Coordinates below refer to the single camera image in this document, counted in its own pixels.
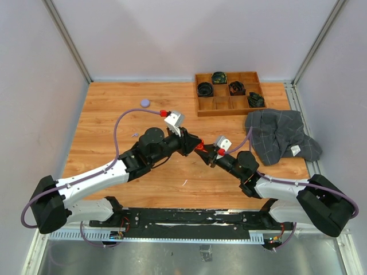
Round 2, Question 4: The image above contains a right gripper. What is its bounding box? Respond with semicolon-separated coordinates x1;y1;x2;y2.
194;144;244;180

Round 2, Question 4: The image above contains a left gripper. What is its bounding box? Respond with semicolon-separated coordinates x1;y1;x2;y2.
149;125;202;165

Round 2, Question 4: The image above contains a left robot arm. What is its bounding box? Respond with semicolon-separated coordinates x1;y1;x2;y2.
30;127;201;234

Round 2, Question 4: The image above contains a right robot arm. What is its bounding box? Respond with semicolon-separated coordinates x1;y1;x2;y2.
195;144;358;237

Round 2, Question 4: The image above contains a lilac earbud case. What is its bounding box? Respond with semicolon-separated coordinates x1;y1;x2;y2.
140;99;150;108

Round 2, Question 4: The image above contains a wooden compartment tray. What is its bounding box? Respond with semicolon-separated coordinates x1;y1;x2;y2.
195;71;267;117

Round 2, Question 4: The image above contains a grey checked cloth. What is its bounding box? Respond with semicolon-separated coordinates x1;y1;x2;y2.
244;109;322;166

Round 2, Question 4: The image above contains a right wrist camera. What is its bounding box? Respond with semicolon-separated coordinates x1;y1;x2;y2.
214;135;232;152

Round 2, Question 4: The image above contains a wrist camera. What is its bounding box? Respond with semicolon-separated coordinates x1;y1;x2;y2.
164;111;185;137
214;135;232;152

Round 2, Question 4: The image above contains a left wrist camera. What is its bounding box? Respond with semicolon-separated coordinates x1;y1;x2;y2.
164;111;185;137

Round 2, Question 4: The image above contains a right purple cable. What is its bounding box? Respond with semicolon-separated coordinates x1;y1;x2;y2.
216;125;360;253

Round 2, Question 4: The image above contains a purple cable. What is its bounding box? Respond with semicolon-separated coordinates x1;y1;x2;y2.
216;125;360;253
20;108;169;249

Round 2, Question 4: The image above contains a coiled red black strap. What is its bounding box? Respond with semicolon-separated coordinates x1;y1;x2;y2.
228;81;247;96

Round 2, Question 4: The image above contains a coiled green black strap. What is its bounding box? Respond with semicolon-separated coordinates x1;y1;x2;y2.
211;71;228;85

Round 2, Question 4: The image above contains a coiled dark strap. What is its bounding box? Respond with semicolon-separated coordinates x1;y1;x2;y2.
247;92;266;109

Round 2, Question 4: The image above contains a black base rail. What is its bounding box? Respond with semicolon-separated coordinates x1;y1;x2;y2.
88;207;293;241

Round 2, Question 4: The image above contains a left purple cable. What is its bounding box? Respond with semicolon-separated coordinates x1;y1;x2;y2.
20;108;169;249

